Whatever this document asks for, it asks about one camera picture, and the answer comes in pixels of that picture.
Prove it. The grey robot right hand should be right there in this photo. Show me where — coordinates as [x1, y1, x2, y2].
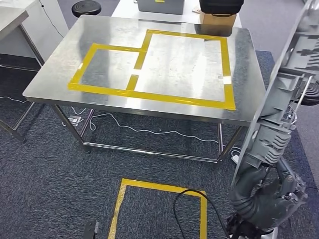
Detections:
[229, 156, 308, 232]

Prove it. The silver plastic hubcap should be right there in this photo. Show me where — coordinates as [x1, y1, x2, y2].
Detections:
[231, 0, 319, 187]

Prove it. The stainless steel workbench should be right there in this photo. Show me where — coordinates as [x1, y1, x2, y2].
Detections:
[23, 14, 266, 164]

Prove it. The white power strip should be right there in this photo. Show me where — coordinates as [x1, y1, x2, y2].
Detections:
[231, 150, 242, 165]
[67, 115, 82, 126]

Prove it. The black stool chrome base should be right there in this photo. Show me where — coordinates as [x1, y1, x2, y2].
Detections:
[298, 81, 319, 106]

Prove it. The yellow tape double rectangle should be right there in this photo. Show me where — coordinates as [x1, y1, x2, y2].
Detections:
[68, 29, 237, 111]

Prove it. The cardboard box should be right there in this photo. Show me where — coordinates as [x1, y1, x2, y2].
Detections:
[200, 12, 237, 27]

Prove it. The black carrying case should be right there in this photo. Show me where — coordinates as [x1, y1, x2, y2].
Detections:
[199, 0, 244, 16]

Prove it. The dark robot foot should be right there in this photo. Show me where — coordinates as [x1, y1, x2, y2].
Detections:
[83, 220, 100, 239]

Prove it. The grey laptop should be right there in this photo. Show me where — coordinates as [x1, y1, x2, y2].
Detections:
[137, 0, 185, 16]

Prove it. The white table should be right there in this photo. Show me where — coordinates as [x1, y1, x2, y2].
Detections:
[111, 0, 242, 29]

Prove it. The black round stool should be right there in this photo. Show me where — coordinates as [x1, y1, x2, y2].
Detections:
[72, 0, 102, 18]

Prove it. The white side desk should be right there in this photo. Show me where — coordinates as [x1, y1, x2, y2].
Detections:
[0, 0, 69, 143]

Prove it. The black camera cable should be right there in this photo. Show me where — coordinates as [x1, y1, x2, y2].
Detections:
[173, 189, 231, 239]

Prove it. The white floor cable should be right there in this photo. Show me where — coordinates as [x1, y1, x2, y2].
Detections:
[0, 96, 242, 157]

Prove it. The thin black cable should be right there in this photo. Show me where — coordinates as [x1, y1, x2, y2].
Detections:
[39, 0, 65, 38]

